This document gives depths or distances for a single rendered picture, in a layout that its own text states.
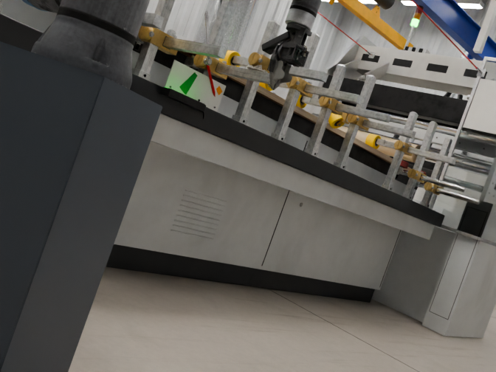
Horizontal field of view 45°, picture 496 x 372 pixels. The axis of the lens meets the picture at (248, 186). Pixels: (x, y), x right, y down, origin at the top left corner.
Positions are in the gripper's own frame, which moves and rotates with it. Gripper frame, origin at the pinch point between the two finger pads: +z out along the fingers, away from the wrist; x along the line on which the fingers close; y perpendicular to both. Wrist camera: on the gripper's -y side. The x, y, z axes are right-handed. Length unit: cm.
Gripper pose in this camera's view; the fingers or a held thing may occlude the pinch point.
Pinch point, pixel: (271, 85)
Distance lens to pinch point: 198.1
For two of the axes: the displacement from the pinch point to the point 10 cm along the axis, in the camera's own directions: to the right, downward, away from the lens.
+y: 7.0, 2.5, -6.7
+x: 6.3, 2.2, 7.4
